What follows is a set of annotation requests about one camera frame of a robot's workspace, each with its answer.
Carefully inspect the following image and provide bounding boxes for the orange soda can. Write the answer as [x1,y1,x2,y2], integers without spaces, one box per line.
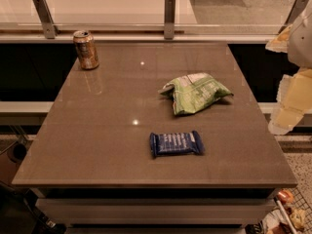
[73,30,99,70]

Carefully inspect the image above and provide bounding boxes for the right metal railing bracket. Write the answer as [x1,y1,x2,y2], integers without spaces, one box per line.
[279,0,309,32]

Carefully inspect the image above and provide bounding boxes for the metal railing bracket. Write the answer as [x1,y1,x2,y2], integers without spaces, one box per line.
[279,0,309,32]
[164,0,176,40]
[32,0,58,39]

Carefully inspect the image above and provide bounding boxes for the middle metal railing bracket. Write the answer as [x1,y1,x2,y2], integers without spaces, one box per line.
[164,0,176,40]

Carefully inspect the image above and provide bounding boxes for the left metal railing bracket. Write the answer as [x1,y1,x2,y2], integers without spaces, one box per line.
[32,0,58,39]

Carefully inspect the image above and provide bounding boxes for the wire basket with items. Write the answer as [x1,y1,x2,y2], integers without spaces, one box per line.
[246,188,312,234]

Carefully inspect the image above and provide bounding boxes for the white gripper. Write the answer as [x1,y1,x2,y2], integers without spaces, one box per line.
[265,7,312,136]

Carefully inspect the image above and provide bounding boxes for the green chip bag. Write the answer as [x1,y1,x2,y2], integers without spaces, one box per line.
[158,72,233,116]

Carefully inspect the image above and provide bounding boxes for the blue rxbar wrapper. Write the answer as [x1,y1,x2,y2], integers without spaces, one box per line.
[149,131,205,157]

